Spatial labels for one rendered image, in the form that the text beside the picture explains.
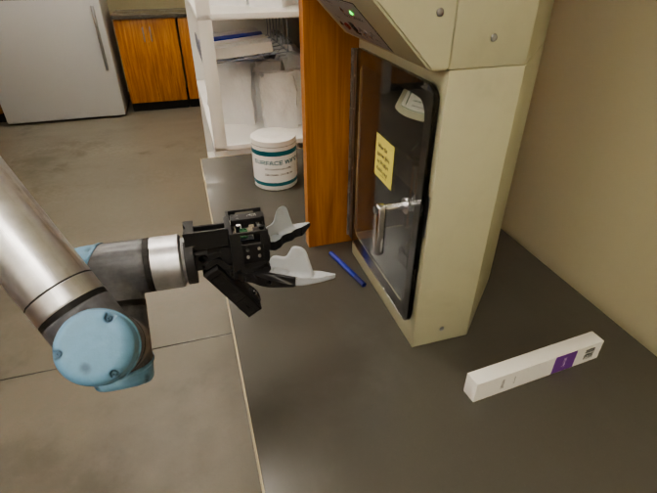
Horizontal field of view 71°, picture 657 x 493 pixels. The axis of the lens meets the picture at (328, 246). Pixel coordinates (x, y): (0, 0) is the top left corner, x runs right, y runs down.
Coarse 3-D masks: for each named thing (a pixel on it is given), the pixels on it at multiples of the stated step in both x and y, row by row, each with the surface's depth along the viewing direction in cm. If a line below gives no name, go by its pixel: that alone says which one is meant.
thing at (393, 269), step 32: (384, 64) 71; (384, 96) 73; (416, 96) 63; (384, 128) 75; (416, 128) 64; (416, 160) 66; (384, 192) 79; (416, 192) 67; (352, 224) 100; (416, 224) 69; (384, 256) 84; (416, 256) 72; (384, 288) 87
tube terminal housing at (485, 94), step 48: (480, 0) 53; (528, 0) 55; (480, 48) 56; (528, 48) 58; (480, 96) 60; (528, 96) 73; (480, 144) 63; (432, 192) 65; (480, 192) 68; (432, 240) 70; (480, 240) 73; (432, 288) 76; (480, 288) 86; (432, 336) 82
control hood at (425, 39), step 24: (360, 0) 54; (384, 0) 50; (408, 0) 51; (432, 0) 51; (456, 0) 52; (384, 24) 55; (408, 24) 52; (432, 24) 53; (408, 48) 55; (432, 48) 54
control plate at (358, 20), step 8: (320, 0) 74; (328, 0) 68; (336, 0) 64; (328, 8) 74; (336, 8) 69; (344, 8) 64; (352, 8) 60; (336, 16) 74; (344, 16) 69; (352, 16) 64; (360, 16) 61; (360, 24) 65; (368, 24) 61; (352, 32) 75; (360, 32) 70; (368, 32) 65; (376, 32) 61; (368, 40) 70; (376, 40) 65; (384, 48) 65
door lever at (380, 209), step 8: (376, 208) 70; (384, 208) 70; (392, 208) 71; (400, 208) 71; (408, 208) 71; (376, 216) 71; (384, 216) 71; (376, 224) 71; (384, 224) 72; (376, 232) 72; (384, 232) 72; (376, 240) 73; (376, 248) 74
